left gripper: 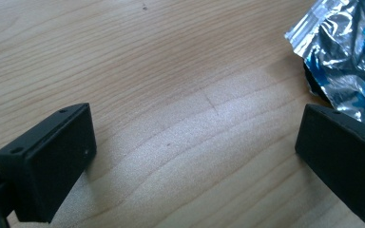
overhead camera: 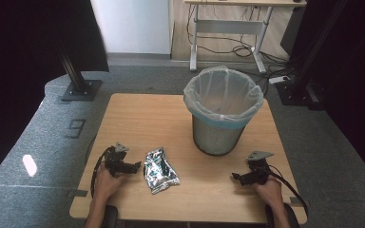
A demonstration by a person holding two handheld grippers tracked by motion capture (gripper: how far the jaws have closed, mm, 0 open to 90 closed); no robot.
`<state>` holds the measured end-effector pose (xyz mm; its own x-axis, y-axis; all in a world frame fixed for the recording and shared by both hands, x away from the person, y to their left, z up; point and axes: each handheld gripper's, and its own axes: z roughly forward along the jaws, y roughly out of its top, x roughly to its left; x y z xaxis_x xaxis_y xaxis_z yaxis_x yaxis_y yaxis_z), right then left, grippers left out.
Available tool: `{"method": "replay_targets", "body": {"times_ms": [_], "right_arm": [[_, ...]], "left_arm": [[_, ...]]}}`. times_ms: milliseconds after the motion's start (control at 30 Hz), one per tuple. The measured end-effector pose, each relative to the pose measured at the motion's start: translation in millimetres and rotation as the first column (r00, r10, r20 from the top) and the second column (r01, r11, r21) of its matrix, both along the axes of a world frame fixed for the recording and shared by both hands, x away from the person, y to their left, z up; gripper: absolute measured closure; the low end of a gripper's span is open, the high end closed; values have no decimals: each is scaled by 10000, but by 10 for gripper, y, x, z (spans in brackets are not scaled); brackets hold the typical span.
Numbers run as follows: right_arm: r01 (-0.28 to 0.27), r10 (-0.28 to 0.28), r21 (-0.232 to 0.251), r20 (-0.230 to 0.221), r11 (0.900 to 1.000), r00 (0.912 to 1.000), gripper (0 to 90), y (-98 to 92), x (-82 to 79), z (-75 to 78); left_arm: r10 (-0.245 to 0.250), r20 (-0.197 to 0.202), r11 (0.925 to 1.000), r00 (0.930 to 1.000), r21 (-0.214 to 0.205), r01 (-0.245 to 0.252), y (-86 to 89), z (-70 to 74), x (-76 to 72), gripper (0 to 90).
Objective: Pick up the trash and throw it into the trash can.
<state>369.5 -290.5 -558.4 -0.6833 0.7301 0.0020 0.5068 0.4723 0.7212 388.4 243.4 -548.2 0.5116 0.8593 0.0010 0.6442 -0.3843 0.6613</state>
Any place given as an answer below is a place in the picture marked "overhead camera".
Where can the translucent white trash bag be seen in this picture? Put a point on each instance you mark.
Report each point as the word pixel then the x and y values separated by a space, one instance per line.
pixel 223 95

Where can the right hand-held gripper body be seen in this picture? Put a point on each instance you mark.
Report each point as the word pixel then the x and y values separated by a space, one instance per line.
pixel 259 167

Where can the metal mesh trash can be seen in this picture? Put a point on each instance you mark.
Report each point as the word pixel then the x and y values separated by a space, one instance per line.
pixel 217 139

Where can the person's left hand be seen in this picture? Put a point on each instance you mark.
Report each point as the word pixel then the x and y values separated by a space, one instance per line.
pixel 107 185

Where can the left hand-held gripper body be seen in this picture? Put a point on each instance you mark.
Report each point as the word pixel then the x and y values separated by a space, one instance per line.
pixel 115 160

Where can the person's right hand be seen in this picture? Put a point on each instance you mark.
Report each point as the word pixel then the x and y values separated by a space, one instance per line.
pixel 270 191

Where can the white power strip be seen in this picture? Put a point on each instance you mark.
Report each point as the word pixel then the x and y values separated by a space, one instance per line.
pixel 278 79

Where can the black curtain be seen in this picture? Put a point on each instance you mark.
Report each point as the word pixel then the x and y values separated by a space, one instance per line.
pixel 355 79
pixel 28 47

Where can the white metal desk frame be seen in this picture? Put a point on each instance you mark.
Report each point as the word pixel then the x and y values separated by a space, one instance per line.
pixel 231 27

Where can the crumpled silver foil packet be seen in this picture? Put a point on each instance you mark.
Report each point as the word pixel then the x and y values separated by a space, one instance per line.
pixel 159 171

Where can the grey tape marker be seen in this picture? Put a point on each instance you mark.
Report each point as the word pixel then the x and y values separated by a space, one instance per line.
pixel 77 193
pixel 296 200

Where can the black metal stand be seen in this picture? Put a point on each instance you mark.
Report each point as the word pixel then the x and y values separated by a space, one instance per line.
pixel 77 82
pixel 301 82

